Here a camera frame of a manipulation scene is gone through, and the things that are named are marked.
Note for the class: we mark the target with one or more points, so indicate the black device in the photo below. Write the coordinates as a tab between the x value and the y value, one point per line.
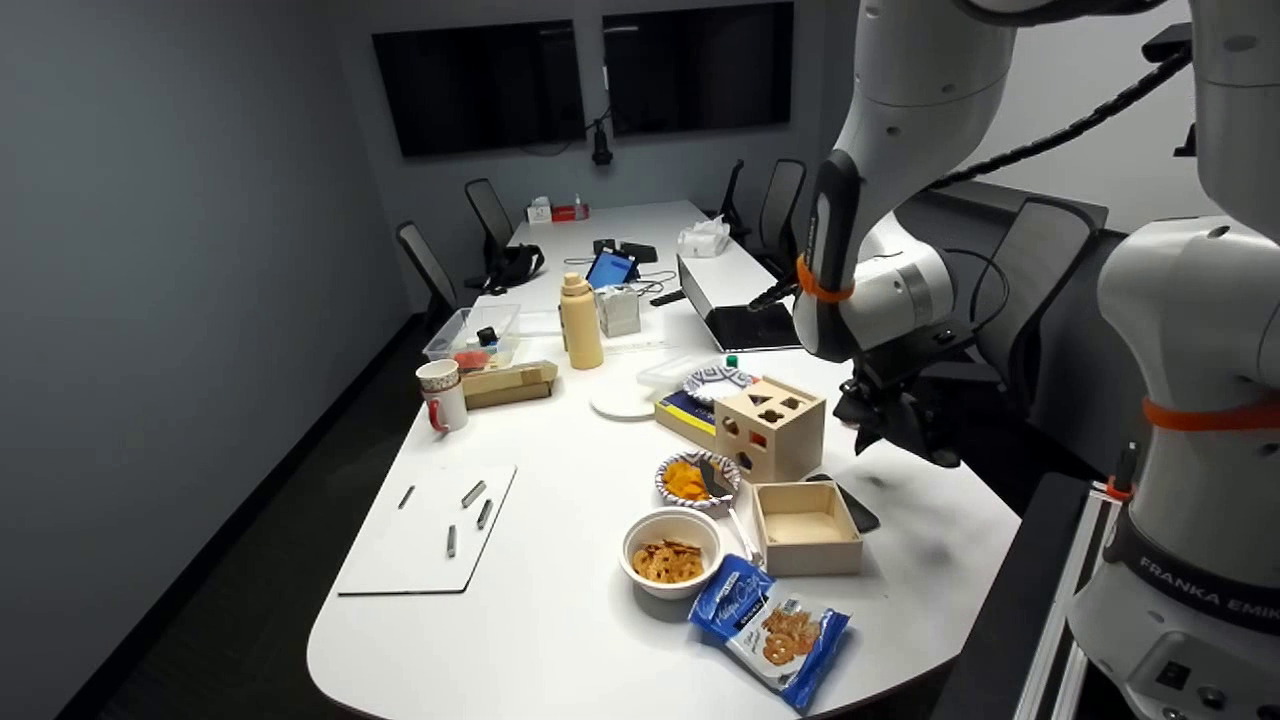
628	250

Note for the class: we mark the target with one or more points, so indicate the red object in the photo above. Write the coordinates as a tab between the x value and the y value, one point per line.
470	359

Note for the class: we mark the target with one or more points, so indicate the grey tissue box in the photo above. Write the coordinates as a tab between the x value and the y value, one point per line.
618	311

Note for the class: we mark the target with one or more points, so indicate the pretzels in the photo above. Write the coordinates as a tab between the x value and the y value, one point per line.
667	562

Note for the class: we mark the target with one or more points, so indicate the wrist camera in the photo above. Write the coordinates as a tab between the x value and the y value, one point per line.
915	352

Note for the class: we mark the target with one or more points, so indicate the white board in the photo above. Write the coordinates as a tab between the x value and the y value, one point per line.
420	545

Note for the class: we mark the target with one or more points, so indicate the white round plate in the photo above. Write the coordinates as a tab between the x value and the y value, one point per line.
620	403

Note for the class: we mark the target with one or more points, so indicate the white bowl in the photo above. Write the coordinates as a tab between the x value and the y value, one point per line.
640	580

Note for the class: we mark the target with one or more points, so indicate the red box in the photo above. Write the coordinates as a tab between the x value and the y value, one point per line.
570	213

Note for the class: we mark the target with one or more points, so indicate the black phone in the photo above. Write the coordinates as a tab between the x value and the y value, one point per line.
860	510

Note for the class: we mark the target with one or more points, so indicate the clear plastic bin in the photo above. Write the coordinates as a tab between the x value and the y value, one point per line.
500	325

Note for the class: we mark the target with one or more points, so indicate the blue and yellow book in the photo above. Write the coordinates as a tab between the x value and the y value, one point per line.
685	415

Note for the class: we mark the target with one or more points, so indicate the wall monitor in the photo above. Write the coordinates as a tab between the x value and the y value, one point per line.
698	68
478	88

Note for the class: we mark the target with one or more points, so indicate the blue patterned bowl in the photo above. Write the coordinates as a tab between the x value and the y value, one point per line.
715	380

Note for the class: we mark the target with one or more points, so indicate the tan water bottle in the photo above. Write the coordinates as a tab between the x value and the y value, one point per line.
581	325

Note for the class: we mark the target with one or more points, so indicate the open wooden box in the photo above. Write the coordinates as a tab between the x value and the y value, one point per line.
805	530

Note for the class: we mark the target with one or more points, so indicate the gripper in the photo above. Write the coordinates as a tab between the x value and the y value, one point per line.
915	420

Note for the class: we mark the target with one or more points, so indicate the white tissue box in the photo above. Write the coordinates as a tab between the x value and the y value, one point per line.
539	211

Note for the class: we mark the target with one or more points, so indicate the small black object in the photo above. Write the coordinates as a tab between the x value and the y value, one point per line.
487	337

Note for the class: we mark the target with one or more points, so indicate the open laptop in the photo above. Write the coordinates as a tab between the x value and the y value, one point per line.
735	320

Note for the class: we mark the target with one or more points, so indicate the black remote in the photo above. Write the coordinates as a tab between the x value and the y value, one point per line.
668	298

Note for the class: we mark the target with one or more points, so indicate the tan cardboard box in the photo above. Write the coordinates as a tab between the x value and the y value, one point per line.
510	383

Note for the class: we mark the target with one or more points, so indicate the tablet with blue screen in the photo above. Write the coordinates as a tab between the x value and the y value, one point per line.
610	269

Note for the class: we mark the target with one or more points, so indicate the office chair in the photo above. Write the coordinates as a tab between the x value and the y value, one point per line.
488	212
1040	270
780	205
736	195
425	262

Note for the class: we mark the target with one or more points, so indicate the orange chips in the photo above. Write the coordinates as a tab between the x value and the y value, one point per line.
684	481

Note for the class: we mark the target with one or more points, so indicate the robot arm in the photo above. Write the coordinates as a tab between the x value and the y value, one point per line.
1190	330

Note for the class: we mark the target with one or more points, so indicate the white plastic bag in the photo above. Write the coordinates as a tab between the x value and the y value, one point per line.
704	238

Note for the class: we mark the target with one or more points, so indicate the black bag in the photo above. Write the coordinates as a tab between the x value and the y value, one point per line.
515	265

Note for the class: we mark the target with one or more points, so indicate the black webcam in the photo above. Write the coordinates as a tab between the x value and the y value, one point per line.
601	145

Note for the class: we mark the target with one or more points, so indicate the blue snack bag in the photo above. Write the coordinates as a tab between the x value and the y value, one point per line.
770	630

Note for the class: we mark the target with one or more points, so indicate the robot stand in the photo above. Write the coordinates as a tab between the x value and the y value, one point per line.
1010	620

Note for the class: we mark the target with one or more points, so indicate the wooden shape sorter box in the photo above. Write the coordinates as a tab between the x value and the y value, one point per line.
775	435

